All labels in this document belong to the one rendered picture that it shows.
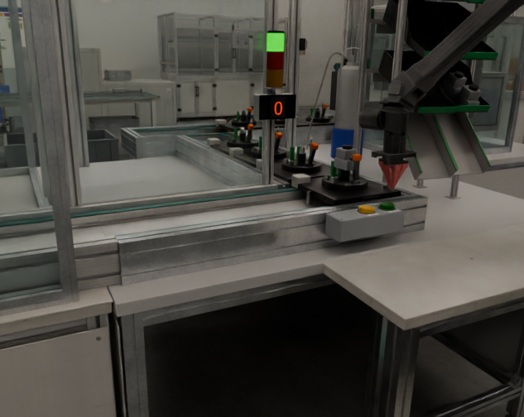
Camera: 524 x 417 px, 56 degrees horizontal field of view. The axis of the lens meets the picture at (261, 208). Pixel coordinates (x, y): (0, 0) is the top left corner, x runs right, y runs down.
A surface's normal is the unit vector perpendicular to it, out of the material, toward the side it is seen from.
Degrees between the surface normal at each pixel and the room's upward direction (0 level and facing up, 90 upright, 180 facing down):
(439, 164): 45
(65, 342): 90
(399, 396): 90
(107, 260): 90
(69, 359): 90
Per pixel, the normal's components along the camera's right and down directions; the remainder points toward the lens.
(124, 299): 0.02, -0.95
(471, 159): 0.22, -0.47
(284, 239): 0.45, 0.27
